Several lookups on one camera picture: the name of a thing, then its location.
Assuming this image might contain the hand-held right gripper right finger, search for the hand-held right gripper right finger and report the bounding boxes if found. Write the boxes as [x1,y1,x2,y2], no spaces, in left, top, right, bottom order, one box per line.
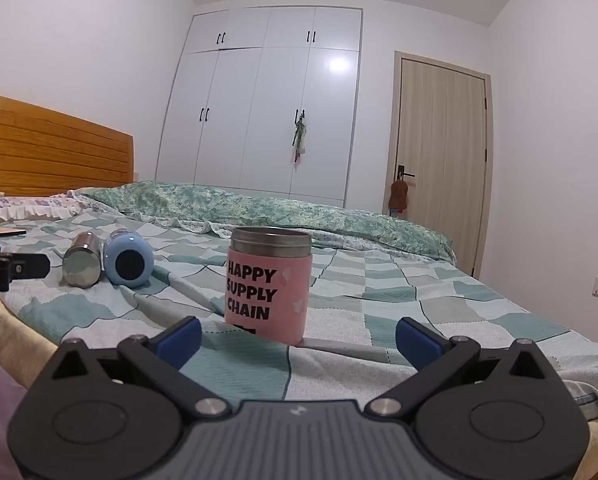
[369,316,563,419]

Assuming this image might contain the green floral quilt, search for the green floral quilt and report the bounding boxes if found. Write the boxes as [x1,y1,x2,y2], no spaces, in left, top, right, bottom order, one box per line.
[73,181,456,262]

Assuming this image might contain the checked green bed sheet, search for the checked green bed sheet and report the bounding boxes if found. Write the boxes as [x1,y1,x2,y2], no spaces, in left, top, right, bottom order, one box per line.
[0,205,598,418]

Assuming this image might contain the pink printed steel cup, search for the pink printed steel cup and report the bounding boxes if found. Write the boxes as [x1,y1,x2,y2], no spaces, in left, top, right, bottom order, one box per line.
[224,226,314,347]

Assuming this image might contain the light blue cup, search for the light blue cup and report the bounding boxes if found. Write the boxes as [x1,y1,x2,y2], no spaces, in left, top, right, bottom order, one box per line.
[102,229,155,289]

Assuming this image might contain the purple floral pillow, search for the purple floral pillow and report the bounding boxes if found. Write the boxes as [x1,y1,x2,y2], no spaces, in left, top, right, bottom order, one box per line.
[0,191,96,227]

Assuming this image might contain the light wooden door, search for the light wooden door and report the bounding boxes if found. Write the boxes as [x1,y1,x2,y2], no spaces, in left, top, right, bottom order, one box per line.
[382,50,494,279]

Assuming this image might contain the green hanging ornament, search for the green hanging ornament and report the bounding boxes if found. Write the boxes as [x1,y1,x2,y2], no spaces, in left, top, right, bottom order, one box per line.
[289,110,309,164]

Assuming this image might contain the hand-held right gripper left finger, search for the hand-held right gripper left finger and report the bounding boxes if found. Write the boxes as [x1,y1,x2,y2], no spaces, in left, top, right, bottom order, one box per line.
[52,316,231,419]

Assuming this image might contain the wooden bed headboard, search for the wooden bed headboard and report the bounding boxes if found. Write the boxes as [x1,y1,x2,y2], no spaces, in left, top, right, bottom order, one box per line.
[0,90,135,199]

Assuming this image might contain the brown hanging bag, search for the brown hanging bag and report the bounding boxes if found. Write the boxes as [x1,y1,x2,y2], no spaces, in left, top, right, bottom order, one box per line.
[387,178,411,219]

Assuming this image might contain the white wardrobe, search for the white wardrobe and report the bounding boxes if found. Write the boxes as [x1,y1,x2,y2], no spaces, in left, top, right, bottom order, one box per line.
[154,5,364,209]

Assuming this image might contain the plain steel cup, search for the plain steel cup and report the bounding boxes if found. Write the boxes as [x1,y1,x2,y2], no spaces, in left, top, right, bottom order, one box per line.
[61,232,104,289]

